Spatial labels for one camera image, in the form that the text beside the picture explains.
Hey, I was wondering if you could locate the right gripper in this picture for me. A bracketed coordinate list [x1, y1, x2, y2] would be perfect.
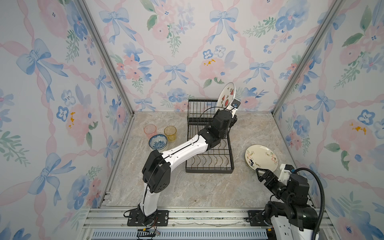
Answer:
[256, 167, 293, 204]

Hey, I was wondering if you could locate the cream plate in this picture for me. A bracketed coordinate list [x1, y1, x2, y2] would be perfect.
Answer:
[245, 145, 279, 172]

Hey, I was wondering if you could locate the white floral plate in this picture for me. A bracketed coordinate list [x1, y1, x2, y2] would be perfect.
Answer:
[216, 82, 236, 108]

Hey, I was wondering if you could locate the black wire dish rack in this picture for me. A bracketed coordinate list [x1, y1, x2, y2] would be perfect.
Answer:
[185, 99, 235, 174]

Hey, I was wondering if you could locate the yellow glass cup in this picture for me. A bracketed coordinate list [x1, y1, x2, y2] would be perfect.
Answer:
[164, 126, 177, 142]

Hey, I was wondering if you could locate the white blue floral bowl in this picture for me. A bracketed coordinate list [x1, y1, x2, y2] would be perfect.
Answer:
[149, 134, 168, 148]

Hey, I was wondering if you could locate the pink glass cup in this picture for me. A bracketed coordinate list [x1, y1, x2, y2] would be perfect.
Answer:
[144, 124, 158, 139]

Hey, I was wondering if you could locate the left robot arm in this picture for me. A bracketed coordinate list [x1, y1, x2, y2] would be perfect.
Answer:
[138, 107, 237, 219]

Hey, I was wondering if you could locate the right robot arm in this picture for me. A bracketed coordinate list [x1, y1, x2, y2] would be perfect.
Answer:
[250, 165, 325, 240]

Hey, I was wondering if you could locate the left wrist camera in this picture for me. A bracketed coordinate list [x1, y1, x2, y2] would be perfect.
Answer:
[226, 98, 241, 115]

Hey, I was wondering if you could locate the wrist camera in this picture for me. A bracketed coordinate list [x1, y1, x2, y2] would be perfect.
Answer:
[226, 98, 241, 115]
[278, 164, 295, 185]

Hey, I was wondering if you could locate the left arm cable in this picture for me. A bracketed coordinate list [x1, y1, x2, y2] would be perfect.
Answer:
[196, 106, 233, 127]

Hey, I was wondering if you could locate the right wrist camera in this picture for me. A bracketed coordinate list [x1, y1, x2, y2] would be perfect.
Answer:
[278, 164, 295, 185]

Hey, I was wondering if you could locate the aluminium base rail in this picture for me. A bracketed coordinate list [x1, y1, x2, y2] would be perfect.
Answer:
[80, 206, 322, 240]

